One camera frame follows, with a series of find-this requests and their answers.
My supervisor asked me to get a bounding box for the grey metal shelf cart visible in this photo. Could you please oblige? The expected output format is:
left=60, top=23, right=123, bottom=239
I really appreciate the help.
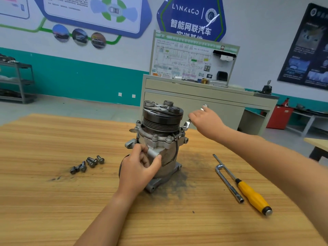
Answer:
left=0, top=55, right=36, bottom=104

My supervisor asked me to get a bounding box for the wooden side table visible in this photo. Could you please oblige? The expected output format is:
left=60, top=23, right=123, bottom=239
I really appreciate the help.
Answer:
left=304, top=138, right=328, bottom=162

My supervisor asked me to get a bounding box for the dark wall poster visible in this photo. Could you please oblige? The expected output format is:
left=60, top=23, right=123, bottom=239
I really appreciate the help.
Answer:
left=277, top=3, right=328, bottom=90

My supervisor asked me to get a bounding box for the small black device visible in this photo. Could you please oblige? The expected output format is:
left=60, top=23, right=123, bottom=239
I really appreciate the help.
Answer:
left=260, top=80, right=273, bottom=95

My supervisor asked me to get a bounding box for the person's left hand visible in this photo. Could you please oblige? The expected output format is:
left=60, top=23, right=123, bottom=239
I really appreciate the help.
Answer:
left=117, top=143, right=163, bottom=200

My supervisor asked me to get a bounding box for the red cabinet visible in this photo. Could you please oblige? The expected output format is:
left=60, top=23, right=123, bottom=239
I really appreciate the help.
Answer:
left=266, top=102, right=294, bottom=130

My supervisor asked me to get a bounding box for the person's left forearm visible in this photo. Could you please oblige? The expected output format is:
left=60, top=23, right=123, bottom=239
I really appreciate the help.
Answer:
left=74, top=191, right=138, bottom=246

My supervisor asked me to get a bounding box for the silver combination wrench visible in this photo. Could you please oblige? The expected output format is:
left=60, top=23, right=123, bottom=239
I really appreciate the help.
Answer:
left=182, top=104, right=209, bottom=132

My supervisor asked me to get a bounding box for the blue hexagon wall sign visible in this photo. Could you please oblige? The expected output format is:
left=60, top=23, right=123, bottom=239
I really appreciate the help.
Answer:
left=157, top=0, right=227, bottom=42

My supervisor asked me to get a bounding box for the white wiring display board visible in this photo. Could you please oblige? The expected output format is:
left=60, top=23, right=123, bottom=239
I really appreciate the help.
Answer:
left=150, top=30, right=241, bottom=86

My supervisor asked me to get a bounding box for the person's right forearm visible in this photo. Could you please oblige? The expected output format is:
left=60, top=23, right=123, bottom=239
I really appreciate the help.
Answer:
left=214, top=125, right=328, bottom=241

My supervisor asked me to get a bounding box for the grey metal compressor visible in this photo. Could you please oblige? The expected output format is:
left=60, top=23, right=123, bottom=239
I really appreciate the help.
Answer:
left=119, top=100, right=189, bottom=194

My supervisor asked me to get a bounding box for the person's right hand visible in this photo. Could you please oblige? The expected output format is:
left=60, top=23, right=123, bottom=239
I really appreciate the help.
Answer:
left=189, top=105, right=227, bottom=143

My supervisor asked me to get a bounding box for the silver L-shaped socket wrench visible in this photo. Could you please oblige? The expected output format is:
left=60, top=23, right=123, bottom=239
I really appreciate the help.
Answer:
left=215, top=164, right=245, bottom=204

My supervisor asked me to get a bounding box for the blue rounded infographic panel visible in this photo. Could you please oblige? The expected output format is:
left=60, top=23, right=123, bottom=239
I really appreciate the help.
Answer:
left=33, top=0, right=153, bottom=39

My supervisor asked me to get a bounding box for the yellow handled screwdriver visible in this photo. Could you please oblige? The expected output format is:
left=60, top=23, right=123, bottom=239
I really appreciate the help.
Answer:
left=213, top=153, right=273, bottom=217

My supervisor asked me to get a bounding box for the beige workbench cabinet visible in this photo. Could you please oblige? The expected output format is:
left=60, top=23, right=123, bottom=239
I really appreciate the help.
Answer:
left=140, top=74, right=279, bottom=135

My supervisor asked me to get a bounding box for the white infographic wall panel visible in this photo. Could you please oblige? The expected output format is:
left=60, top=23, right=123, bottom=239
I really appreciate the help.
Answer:
left=0, top=0, right=30, bottom=19

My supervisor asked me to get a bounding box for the round photo wall decal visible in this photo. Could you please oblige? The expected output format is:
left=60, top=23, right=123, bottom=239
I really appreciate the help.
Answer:
left=72, top=28, right=89, bottom=46
left=52, top=24, right=70, bottom=43
left=91, top=32, right=107, bottom=50

